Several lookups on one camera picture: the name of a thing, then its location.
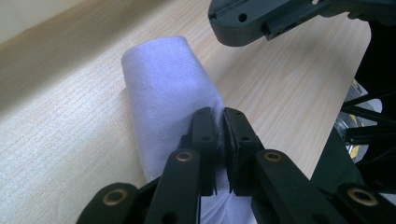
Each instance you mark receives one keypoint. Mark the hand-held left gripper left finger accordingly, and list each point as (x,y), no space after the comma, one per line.
(205,146)

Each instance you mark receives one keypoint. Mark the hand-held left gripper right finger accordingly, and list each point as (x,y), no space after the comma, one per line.
(241,149)

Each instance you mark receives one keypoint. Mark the white cloth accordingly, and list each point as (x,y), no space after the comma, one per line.
(168,102)

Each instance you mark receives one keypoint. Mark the black metal stand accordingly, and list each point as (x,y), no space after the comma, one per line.
(367,113)

